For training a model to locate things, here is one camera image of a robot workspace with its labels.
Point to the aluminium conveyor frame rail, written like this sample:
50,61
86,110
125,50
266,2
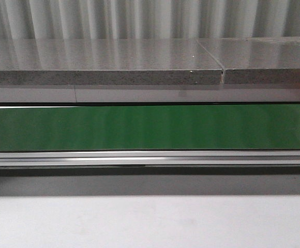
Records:
151,159

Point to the grey right counter slab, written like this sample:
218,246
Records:
247,61

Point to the green conveyor belt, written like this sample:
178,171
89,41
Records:
159,127

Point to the grey pleated curtain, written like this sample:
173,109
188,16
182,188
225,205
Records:
148,19

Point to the grey stone counter slab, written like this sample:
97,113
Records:
106,62

